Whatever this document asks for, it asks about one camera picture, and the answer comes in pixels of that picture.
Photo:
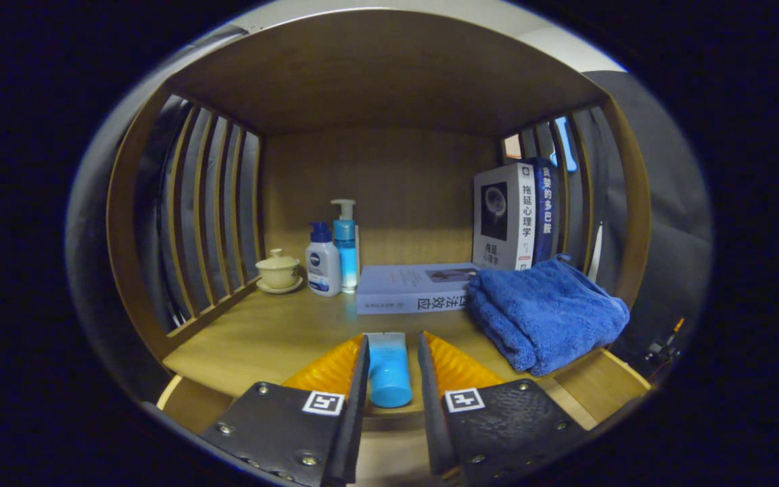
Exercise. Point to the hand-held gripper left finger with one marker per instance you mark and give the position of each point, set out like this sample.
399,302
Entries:
349,433

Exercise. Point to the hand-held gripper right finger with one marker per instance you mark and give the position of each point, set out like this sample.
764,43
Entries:
433,433

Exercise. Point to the blue white cosmetic tube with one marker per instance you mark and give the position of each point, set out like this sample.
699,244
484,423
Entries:
389,372

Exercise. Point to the wooden countertop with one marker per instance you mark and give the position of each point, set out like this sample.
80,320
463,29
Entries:
261,338

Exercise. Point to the wooden cabinet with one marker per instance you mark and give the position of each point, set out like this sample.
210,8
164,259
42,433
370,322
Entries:
376,196

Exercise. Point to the pale lying book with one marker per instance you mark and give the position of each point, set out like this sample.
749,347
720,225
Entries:
403,284

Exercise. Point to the blue folded towel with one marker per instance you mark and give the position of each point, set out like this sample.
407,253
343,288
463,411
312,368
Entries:
545,311

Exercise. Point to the white lotion bottle blue cap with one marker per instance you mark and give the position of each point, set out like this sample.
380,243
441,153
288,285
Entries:
322,267

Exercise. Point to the blue pump bottle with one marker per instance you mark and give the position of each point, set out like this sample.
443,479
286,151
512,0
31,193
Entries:
345,257

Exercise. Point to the beige lidded teacup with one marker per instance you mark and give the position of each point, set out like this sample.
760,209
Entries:
278,270

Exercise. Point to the white grey standing book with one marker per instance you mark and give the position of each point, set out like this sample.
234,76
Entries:
504,216

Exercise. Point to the orange black tool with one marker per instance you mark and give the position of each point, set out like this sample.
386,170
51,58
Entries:
660,348

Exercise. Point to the dark blue standing book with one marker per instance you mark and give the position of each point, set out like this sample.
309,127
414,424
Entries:
546,210

